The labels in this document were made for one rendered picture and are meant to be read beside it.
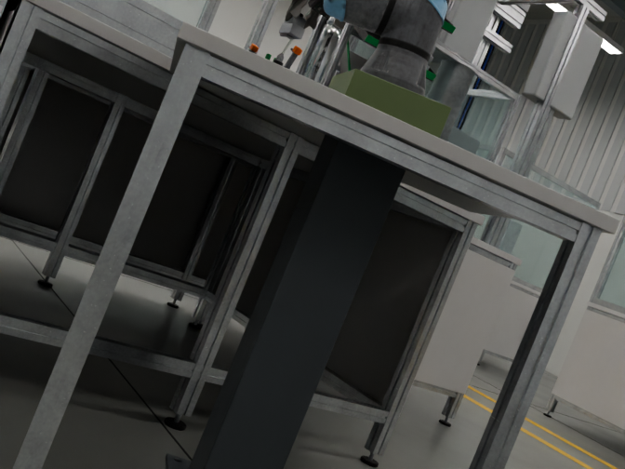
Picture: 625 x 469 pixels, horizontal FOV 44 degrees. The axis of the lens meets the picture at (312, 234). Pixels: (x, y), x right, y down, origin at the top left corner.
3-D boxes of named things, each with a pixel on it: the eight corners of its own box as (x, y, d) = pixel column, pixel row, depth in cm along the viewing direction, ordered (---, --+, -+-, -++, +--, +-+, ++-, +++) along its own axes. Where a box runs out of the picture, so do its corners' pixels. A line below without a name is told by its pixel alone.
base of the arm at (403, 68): (431, 101, 165) (447, 57, 164) (365, 75, 162) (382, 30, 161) (409, 104, 179) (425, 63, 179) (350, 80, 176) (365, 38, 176)
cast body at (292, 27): (301, 39, 223) (311, 17, 223) (289, 33, 220) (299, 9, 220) (286, 39, 230) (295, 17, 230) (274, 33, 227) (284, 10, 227)
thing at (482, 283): (453, 428, 371) (523, 260, 370) (269, 381, 307) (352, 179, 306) (368, 375, 426) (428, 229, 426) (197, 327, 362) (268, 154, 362)
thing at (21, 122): (371, 376, 424) (431, 230, 424) (-42, 260, 297) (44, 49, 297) (332, 352, 455) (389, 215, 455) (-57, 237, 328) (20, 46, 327)
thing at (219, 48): (615, 234, 151) (620, 221, 151) (177, 36, 131) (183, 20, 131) (470, 212, 220) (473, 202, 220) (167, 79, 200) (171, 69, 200)
